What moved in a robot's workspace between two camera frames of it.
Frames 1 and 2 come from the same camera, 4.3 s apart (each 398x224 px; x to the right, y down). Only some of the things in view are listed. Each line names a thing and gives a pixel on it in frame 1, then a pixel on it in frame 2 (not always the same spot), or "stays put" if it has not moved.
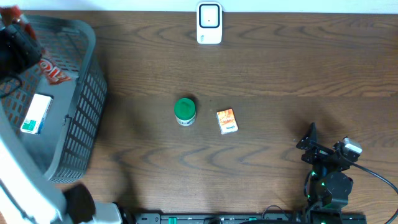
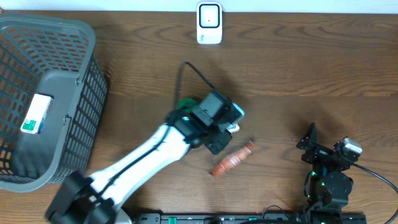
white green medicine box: x=37 y=114 stays put
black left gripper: x=19 y=45 to x=219 y=142
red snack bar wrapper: x=54 y=76 to x=233 y=160
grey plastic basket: x=68 y=139 stays put
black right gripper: x=319 y=151 stays put
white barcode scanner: x=209 y=22 stays put
